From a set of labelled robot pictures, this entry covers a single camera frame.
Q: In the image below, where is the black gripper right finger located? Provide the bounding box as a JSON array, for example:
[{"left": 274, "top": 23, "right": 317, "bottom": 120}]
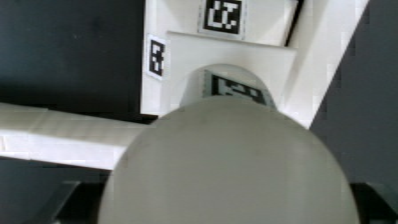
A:
[{"left": 351, "top": 182, "right": 398, "bottom": 224}]

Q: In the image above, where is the white lamp bulb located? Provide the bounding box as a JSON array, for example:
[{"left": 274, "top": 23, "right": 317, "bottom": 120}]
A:
[{"left": 97, "top": 63, "right": 363, "bottom": 224}]

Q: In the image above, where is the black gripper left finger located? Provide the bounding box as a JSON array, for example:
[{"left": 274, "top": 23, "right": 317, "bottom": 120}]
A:
[{"left": 34, "top": 181, "right": 106, "bottom": 224}]

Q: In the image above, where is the white lamp base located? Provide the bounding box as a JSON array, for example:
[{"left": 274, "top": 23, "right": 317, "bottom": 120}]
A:
[{"left": 141, "top": 0, "right": 299, "bottom": 115}]

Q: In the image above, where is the white U-shaped border fence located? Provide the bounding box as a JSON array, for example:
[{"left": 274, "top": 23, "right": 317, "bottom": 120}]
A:
[{"left": 0, "top": 0, "right": 370, "bottom": 170}]

